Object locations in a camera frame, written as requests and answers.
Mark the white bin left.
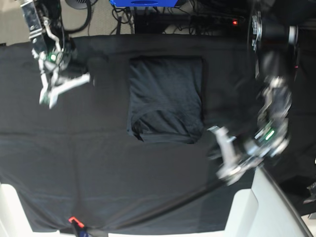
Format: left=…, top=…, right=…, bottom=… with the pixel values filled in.
left=0, top=182, right=61, bottom=237

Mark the white bin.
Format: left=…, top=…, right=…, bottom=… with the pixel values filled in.
left=224, top=166, right=313, bottom=237
left=0, top=182, right=61, bottom=237

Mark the white bin right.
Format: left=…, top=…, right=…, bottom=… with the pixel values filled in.
left=224, top=166, right=313, bottom=237

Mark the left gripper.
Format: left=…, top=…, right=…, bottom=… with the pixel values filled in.
left=206, top=125, right=265, bottom=186

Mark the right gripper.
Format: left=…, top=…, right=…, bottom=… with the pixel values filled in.
left=39, top=59, right=91, bottom=91

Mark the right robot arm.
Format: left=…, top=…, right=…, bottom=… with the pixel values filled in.
left=19, top=0, right=92, bottom=92

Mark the black table cloth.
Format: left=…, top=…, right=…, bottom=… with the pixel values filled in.
left=0, top=35, right=260, bottom=235

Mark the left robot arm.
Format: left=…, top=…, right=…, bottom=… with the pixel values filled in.
left=210, top=0, right=316, bottom=185

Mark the blue box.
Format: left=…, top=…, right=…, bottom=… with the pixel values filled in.
left=110, top=0, right=178, bottom=7

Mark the black power strip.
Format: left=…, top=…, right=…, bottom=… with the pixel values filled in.
left=190, top=15, right=246, bottom=26

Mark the dark grey T-shirt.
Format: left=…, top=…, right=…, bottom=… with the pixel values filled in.
left=126, top=56, right=204, bottom=144

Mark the round black floor base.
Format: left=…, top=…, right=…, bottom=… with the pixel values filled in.
left=65, top=0, right=87, bottom=10

